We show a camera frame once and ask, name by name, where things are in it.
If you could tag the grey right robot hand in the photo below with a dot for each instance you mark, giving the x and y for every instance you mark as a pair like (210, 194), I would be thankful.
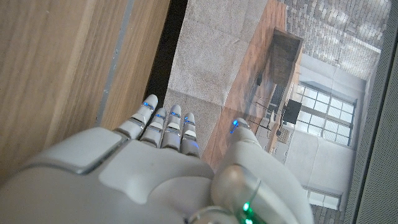
(124, 180)

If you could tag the printed room backdrop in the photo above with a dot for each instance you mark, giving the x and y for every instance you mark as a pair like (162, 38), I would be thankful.
(224, 56)

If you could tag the black backdrop frame pole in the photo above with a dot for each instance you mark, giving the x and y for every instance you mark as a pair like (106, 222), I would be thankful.
(370, 118)

